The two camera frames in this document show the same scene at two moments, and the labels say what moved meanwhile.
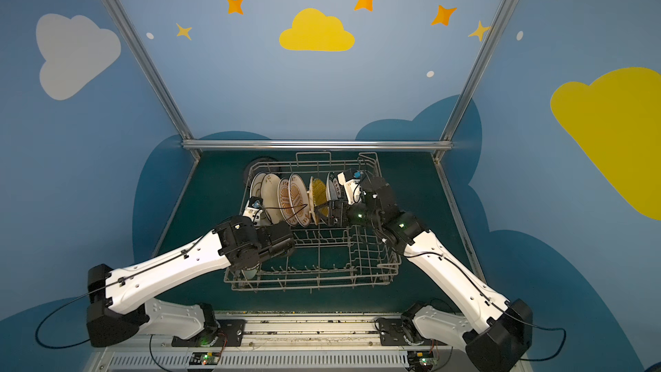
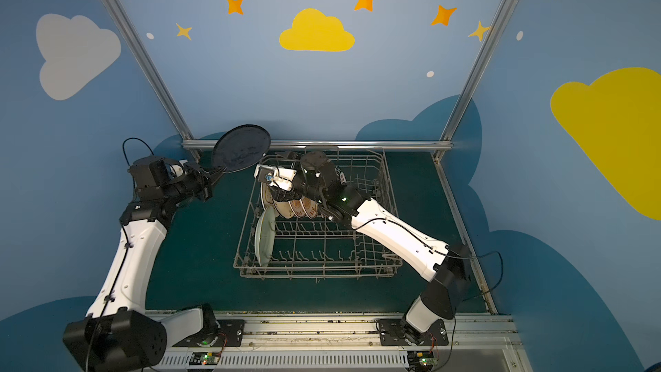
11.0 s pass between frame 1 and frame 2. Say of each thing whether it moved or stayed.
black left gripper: moved
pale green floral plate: moved
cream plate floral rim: stayed
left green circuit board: stayed
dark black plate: moved
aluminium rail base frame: stayed
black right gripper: moved
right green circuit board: stayed
